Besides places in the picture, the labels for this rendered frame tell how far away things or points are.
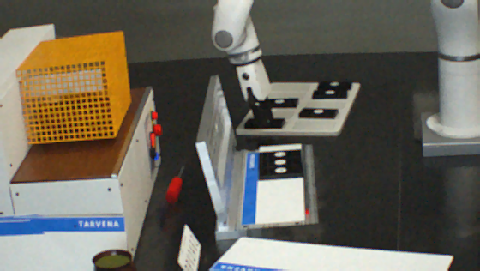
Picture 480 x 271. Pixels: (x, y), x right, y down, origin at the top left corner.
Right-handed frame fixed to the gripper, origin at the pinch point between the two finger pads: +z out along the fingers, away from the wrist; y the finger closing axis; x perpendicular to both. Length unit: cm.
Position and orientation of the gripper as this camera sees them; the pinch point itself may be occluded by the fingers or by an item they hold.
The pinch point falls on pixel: (263, 116)
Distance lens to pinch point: 255.8
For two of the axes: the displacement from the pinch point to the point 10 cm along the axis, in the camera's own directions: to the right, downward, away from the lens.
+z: 2.9, 9.2, 2.8
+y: 2.4, -3.6, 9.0
